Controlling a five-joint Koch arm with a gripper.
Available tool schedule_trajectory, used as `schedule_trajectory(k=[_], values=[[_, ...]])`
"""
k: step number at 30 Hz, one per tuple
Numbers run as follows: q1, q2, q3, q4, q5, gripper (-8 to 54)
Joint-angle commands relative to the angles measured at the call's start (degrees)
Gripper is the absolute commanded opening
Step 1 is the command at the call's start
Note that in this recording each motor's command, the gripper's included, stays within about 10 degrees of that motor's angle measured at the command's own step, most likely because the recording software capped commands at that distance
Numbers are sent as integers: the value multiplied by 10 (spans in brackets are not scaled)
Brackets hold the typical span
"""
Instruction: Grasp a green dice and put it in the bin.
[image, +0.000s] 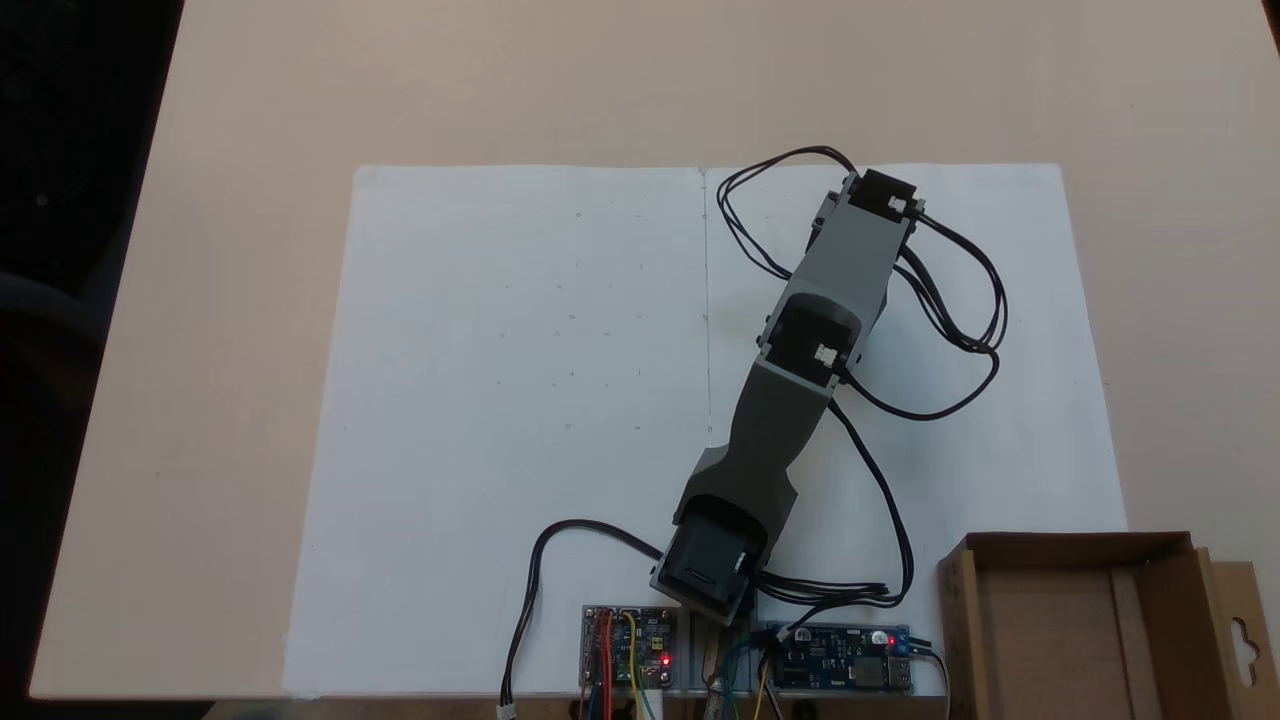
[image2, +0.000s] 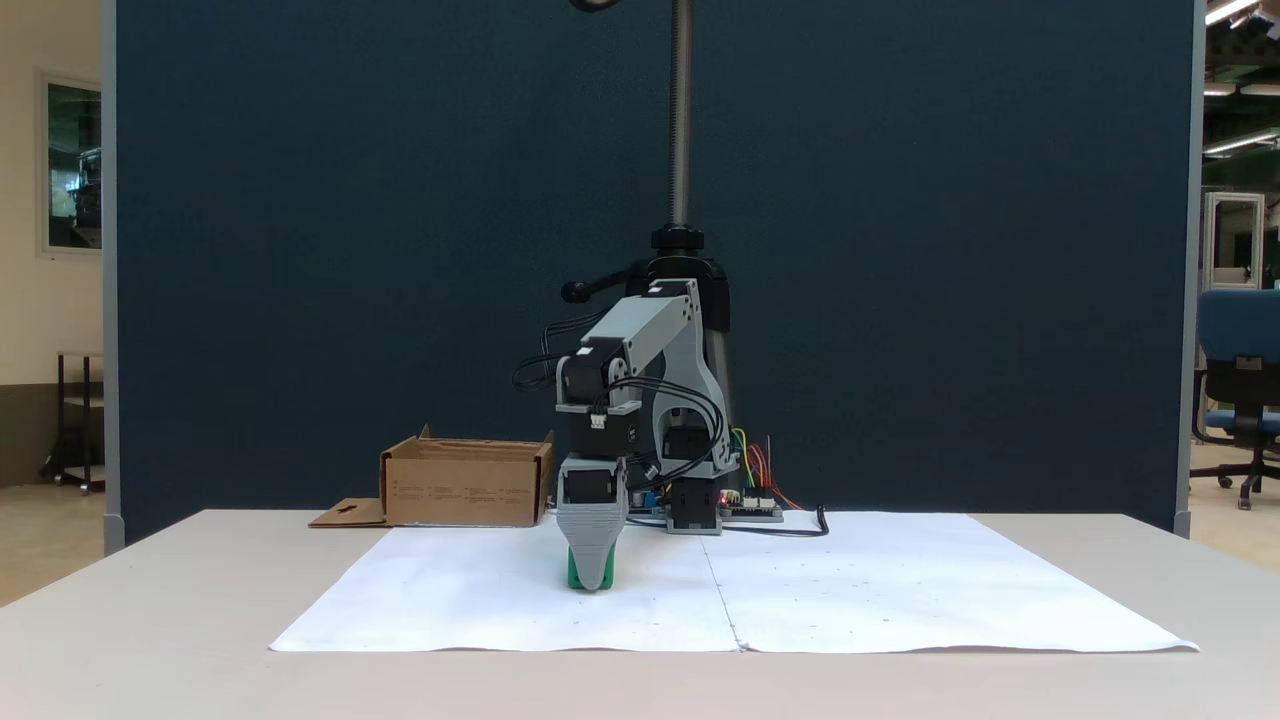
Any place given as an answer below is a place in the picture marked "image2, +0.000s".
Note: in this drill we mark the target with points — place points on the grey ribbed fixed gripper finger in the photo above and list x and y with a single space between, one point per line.
595 545

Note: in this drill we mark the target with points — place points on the green die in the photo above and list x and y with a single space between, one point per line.
573 575

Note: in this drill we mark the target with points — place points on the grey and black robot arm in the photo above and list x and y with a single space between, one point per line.
660 330

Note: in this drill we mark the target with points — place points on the blue circuit board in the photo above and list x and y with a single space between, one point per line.
648 500

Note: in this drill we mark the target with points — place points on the brown cardboard box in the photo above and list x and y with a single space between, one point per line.
465 490

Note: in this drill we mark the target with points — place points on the white paper sheet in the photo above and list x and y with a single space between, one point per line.
450 600
900 580

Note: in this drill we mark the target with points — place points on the circuit board with red LED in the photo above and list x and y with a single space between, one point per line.
755 510

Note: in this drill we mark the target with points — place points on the dark blue partition panel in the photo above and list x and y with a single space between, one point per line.
300 250

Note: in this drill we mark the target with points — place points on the dark shelf cart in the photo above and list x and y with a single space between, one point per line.
75 420

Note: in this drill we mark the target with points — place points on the blue office chair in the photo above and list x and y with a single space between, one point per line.
1240 330

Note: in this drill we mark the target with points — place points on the ceiling light strip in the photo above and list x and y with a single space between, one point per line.
1240 142
1240 10

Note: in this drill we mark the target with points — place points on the black camera stand with pole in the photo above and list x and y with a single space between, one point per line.
680 120

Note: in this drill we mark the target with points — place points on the framed wall window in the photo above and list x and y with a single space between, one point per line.
75 165

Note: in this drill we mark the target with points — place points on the grey metal cabinet frame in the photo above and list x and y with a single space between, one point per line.
1235 240

